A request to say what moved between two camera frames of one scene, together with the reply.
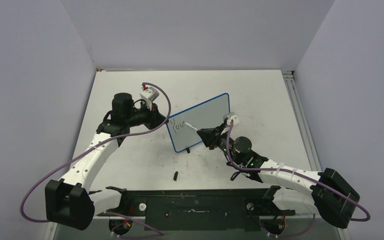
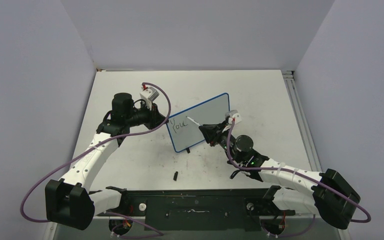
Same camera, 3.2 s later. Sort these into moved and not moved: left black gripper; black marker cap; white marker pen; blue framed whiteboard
Moved: white marker pen
Not moved: left black gripper; black marker cap; blue framed whiteboard
